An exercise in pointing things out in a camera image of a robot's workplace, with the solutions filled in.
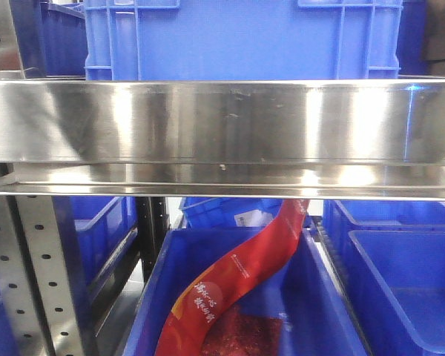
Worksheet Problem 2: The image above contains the blue bin rear centre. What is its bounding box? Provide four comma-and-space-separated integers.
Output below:
179, 197, 283, 228

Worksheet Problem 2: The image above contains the blue bin rear right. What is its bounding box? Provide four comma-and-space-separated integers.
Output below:
322, 200, 445, 254

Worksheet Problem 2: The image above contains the blue bin lower left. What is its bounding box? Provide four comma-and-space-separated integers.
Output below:
70, 196, 139, 286

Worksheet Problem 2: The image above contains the blue bin lower right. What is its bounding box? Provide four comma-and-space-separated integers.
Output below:
347, 231, 445, 355

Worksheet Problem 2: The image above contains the red snack bag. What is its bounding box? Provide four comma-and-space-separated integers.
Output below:
155, 199, 310, 355

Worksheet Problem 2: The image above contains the large blue crate upper shelf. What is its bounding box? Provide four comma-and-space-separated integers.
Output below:
84, 1, 403, 81

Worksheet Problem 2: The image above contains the stainless steel shelf rack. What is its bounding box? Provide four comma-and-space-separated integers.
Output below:
0, 77, 445, 200

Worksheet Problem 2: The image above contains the perforated steel upright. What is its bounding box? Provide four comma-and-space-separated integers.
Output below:
0, 196, 99, 355

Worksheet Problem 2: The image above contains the blue crate upper left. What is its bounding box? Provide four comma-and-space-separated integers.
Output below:
40, 1, 88, 76

